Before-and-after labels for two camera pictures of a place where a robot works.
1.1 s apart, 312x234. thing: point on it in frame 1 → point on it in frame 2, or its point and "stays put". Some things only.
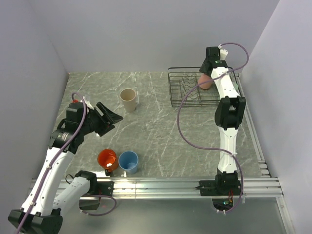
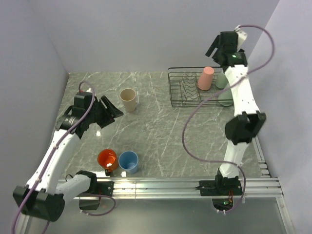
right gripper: x=202 y=69 → x=214 y=45
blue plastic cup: x=128 y=160 stays put
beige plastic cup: x=128 y=95 stays put
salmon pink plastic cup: x=204 y=78 stays put
